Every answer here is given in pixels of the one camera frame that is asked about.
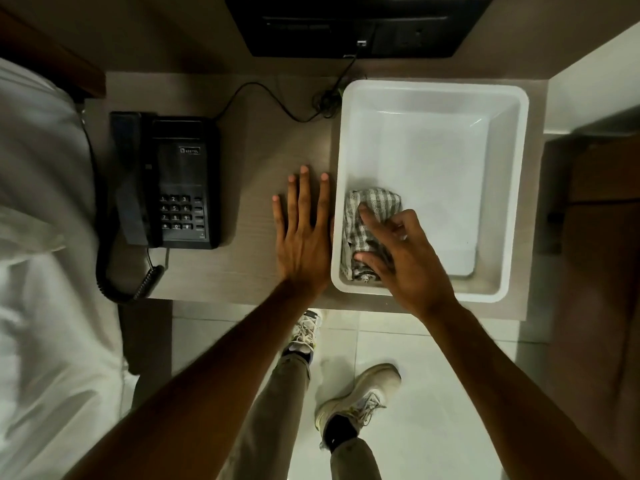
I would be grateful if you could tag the person's right hand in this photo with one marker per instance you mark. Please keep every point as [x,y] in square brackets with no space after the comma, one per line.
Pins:
[410,269]

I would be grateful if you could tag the person's left hand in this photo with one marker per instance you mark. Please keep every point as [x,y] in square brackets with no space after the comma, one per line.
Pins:
[302,249]

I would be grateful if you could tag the person's right thumb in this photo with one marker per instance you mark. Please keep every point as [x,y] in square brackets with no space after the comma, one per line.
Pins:
[369,262]

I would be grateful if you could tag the person's left middle finger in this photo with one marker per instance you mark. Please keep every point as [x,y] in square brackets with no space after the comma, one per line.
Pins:
[306,194]

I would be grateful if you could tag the person's left little finger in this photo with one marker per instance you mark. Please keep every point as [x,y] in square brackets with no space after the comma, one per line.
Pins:
[279,214]

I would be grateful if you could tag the grey checkered cloth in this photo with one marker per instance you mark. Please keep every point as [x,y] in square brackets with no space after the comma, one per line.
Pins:
[356,229]

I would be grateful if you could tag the person's right forearm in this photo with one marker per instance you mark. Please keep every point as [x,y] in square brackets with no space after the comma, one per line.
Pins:
[510,394]

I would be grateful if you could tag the person's left forearm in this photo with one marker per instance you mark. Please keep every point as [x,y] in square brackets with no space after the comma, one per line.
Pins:
[210,389]

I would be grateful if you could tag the beige sneaker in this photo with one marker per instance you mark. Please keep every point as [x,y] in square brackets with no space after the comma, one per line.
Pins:
[306,330]
[362,394]

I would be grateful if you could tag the black desk telephone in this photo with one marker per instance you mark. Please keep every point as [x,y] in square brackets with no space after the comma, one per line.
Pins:
[187,179]

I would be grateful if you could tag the white plastic tub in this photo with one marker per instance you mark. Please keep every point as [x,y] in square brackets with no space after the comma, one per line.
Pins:
[440,159]

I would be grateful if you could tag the black telephone handset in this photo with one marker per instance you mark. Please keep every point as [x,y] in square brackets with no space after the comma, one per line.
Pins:
[131,189]

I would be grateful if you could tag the black sock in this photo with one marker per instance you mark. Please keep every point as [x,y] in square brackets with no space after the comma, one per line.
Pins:
[340,428]

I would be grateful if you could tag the khaki trousers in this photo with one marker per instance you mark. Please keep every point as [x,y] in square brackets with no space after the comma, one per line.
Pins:
[280,419]

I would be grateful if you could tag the brown wooden cabinet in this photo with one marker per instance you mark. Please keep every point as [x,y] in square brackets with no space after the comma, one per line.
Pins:
[600,244]

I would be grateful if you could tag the white bed sheet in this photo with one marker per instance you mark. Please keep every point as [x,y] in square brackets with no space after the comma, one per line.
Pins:
[45,244]

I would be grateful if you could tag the dark wooden headboard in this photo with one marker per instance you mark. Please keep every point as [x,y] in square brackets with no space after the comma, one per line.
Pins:
[45,49]

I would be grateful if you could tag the black wall socket panel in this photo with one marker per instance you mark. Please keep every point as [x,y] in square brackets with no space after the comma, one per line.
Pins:
[310,24]

